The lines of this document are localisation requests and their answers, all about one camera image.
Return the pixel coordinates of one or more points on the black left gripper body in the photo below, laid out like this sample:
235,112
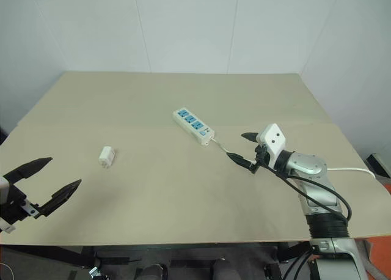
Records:
13,205

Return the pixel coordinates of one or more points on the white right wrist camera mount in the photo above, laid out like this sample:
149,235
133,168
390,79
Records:
273,139

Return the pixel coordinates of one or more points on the black table frame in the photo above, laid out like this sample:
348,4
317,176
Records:
183,248

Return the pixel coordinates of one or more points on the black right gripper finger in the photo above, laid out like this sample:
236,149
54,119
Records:
241,161
250,136

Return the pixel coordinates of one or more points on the white power strip blue sockets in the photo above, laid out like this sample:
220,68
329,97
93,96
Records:
193,123

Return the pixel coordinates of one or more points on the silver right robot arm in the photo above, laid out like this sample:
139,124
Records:
308,165

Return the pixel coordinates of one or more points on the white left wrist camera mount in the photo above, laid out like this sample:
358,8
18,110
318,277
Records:
6,228

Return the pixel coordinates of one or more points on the dark box with silver edge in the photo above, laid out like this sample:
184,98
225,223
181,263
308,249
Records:
378,165

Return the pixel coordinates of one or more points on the white plug adapter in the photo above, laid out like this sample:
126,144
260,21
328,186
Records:
107,157

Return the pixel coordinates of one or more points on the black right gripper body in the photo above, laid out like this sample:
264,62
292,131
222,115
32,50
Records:
262,156

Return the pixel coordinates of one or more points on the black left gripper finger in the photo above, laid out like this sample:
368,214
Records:
62,194
29,169

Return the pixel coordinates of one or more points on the dark rounded shape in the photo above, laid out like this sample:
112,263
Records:
154,271

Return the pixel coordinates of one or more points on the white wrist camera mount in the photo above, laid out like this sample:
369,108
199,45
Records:
273,139
6,228

